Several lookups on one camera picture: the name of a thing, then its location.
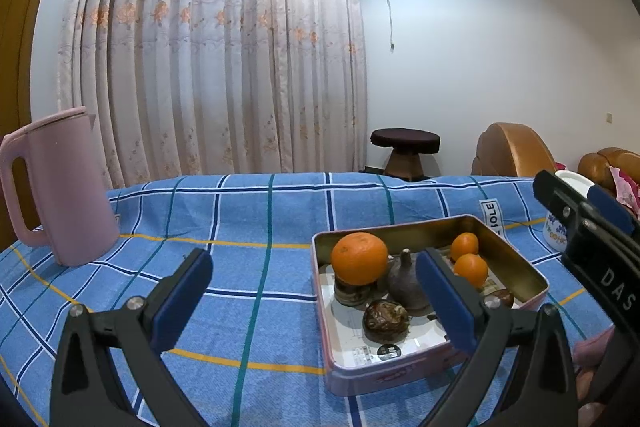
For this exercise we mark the pink floral cloth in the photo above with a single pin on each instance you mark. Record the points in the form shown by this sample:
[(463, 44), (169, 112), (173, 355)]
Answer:
[(629, 189)]

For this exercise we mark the floral beige curtain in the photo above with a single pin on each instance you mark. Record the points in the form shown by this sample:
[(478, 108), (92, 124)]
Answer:
[(225, 57)]

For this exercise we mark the pink metal tin box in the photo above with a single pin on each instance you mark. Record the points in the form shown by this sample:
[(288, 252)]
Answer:
[(400, 374)]

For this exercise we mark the large orange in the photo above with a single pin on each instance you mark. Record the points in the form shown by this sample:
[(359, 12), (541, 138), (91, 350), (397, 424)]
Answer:
[(360, 257)]

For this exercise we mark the tan leather armchair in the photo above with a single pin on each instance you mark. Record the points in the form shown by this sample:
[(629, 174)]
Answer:
[(510, 152)]

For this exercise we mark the round dark wicker stool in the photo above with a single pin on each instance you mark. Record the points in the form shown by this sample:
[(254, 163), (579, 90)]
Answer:
[(405, 139)]

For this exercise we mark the pink kettle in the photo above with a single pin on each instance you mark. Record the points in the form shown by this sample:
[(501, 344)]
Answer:
[(75, 187)]

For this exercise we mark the wooden door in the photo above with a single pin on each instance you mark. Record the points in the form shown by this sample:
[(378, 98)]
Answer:
[(20, 57)]

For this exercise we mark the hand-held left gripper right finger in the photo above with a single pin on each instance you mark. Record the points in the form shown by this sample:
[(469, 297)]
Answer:
[(445, 299)]

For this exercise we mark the blue plaid blanket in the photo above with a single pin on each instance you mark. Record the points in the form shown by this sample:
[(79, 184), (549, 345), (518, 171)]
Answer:
[(225, 232)]

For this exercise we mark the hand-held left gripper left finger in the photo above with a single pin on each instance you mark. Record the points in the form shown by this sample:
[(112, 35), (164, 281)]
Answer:
[(180, 302)]

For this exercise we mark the small orange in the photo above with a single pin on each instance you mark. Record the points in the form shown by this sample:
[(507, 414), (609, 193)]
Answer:
[(465, 247), (471, 271)]

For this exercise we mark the white cup blue flower print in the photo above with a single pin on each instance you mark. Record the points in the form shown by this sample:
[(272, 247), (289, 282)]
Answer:
[(575, 179)]

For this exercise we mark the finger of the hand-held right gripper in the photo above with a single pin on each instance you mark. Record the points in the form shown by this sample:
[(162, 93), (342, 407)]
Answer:
[(557, 197), (610, 209)]

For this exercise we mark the brown mushroom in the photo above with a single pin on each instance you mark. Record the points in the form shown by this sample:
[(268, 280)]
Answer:
[(405, 284)]

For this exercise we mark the person's right hand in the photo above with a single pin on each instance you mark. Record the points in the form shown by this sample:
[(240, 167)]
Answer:
[(586, 384)]

